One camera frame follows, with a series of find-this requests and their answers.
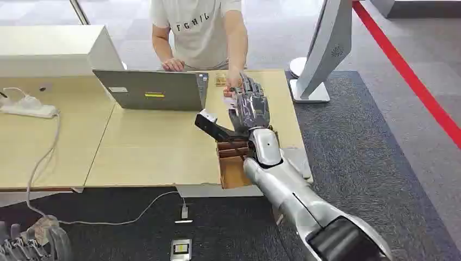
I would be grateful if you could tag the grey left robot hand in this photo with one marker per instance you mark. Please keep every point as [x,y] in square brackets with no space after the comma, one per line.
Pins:
[32,248]

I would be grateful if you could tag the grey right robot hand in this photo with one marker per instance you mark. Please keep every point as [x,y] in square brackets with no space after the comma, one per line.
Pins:
[252,108]

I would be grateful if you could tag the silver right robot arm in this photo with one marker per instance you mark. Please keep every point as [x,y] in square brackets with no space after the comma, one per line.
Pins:
[288,187]

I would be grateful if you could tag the beige shoe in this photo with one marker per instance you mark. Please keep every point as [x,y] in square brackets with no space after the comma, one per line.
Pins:
[43,224]

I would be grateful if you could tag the person's left hand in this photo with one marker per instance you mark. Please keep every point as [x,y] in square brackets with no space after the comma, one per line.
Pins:
[233,79]

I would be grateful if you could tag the person's hand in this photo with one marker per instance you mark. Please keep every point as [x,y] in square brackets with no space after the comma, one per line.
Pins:
[233,79]
[173,65]

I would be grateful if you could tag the small wooden card holder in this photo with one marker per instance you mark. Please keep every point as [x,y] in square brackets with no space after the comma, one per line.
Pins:
[220,80]

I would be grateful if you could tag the compartmented wooden box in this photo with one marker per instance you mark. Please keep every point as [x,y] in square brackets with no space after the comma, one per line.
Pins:
[232,173]

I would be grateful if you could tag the person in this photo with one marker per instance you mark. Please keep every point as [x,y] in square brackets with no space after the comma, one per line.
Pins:
[198,39]

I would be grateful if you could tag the person's right hand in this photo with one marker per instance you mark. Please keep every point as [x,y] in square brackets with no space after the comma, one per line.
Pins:
[173,65]

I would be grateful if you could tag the white kiosk stand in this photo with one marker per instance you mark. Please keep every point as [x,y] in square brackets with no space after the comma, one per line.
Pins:
[324,50]

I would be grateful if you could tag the grey laptop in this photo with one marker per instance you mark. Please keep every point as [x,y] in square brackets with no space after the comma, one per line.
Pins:
[155,90]

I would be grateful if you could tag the pale wooden desk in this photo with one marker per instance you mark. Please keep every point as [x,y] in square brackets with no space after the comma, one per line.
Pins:
[54,151]
[162,151]

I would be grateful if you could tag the dark grey carpet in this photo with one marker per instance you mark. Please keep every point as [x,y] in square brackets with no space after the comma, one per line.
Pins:
[360,162]

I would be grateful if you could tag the white plug adapter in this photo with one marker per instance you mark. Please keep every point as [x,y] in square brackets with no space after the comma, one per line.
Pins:
[184,212]

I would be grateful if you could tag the white power strip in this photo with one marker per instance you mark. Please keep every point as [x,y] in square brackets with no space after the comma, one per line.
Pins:
[30,107]

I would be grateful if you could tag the metal floor socket box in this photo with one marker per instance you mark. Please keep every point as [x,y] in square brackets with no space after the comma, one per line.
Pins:
[180,249]

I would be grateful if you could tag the grey platform base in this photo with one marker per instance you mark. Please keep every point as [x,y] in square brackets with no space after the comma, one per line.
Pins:
[417,9]

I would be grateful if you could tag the metal pole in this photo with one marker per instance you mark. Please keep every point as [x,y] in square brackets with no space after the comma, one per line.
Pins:
[80,12]

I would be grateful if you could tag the white cabinet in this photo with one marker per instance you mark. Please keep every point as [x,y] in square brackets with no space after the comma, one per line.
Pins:
[50,50]

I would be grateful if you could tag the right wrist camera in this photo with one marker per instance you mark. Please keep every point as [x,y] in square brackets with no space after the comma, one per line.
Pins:
[212,128]

